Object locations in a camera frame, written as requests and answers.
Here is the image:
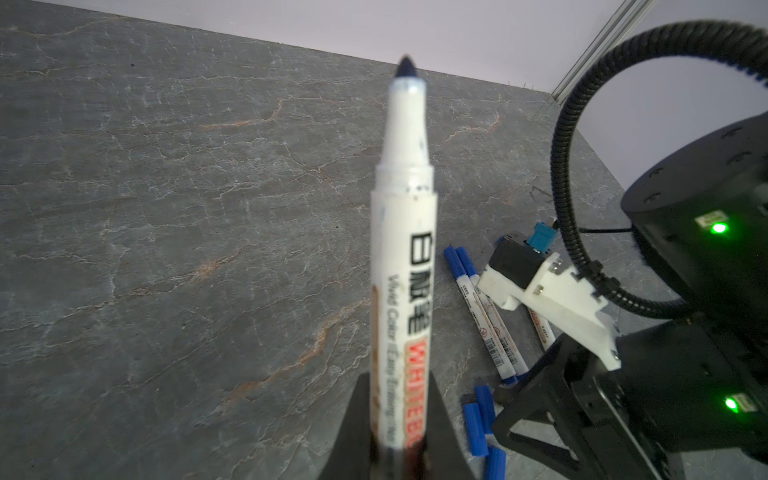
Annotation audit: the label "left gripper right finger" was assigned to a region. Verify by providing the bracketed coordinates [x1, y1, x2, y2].
[420, 372, 475, 480]

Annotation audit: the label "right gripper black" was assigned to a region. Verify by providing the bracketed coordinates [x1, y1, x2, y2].
[492, 114, 767, 479]

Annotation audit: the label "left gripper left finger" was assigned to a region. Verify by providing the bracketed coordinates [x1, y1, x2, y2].
[318, 373, 372, 480]

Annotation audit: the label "white marker pen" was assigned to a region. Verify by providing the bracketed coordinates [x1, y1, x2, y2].
[456, 247, 529, 382]
[444, 246, 517, 385]
[370, 56, 438, 479]
[528, 309, 556, 351]

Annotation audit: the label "blue pen cap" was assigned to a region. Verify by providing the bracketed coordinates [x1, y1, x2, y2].
[474, 385, 496, 435]
[483, 446, 507, 480]
[462, 403, 489, 457]

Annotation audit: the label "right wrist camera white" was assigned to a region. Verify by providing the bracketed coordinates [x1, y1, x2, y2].
[478, 222, 622, 371]

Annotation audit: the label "aluminium frame rails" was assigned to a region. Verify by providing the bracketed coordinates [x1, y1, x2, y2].
[551, 0, 657, 105]

